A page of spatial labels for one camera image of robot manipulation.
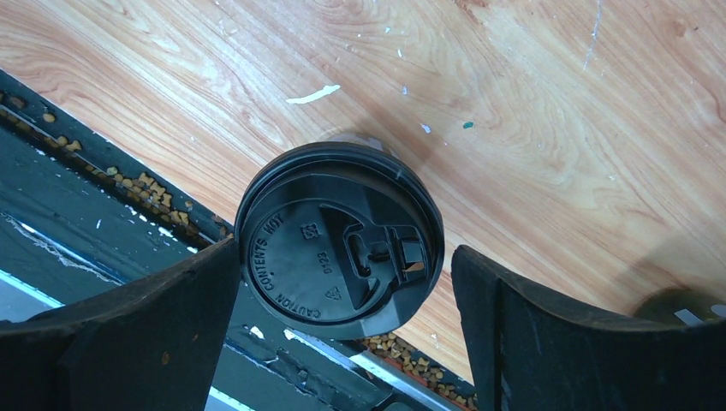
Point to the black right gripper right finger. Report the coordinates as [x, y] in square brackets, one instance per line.
[531, 347]

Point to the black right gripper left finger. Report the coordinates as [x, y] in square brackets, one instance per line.
[152, 344]

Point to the clear brown plastic cup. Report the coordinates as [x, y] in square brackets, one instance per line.
[681, 307]

